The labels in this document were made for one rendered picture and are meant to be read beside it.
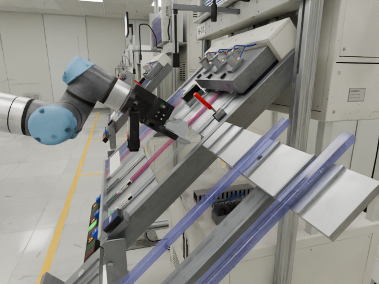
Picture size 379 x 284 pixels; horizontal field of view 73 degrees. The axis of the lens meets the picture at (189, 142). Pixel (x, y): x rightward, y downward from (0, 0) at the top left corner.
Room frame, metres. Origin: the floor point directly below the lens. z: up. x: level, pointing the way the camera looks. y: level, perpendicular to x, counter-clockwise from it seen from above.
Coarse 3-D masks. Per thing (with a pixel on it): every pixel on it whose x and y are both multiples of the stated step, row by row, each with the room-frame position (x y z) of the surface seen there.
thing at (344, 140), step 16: (336, 144) 0.28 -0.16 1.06; (320, 160) 0.27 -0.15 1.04; (336, 160) 0.27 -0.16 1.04; (304, 176) 0.27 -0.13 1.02; (320, 176) 0.26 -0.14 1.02; (288, 192) 0.26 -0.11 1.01; (304, 192) 0.26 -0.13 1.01; (272, 208) 0.26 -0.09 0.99; (288, 208) 0.25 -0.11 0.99; (256, 224) 0.25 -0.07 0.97; (272, 224) 0.25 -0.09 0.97; (240, 240) 0.25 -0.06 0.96; (256, 240) 0.24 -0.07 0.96; (224, 256) 0.24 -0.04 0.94; (240, 256) 0.24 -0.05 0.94; (208, 272) 0.24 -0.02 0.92; (224, 272) 0.23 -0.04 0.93
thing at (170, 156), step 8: (232, 96) 0.76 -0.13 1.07; (224, 104) 0.75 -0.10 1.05; (208, 120) 0.74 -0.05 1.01; (200, 128) 0.73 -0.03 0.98; (192, 136) 0.73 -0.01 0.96; (184, 144) 0.72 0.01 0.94; (176, 152) 0.71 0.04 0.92; (168, 160) 0.70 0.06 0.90; (160, 168) 0.70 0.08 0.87; (152, 176) 0.69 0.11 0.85; (144, 184) 0.68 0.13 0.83; (136, 192) 0.68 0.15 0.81
